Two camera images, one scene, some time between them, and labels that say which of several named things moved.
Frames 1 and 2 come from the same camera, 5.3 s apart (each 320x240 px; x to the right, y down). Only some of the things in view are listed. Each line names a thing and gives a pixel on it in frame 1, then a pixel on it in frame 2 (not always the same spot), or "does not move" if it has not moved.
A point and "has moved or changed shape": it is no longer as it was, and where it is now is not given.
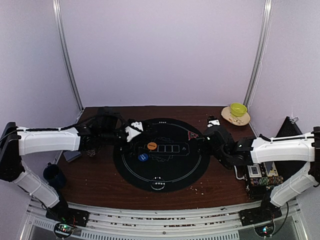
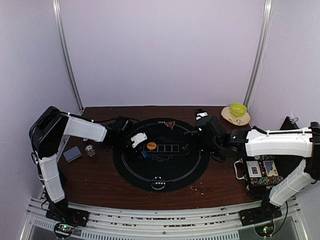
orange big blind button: [152, 145] does not move
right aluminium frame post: [268, 12] does not move
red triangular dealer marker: [192, 135] has moved or changed shape
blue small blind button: [143, 157] has moved or changed shape
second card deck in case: [270, 169] does not move
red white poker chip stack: [91, 152] does not move
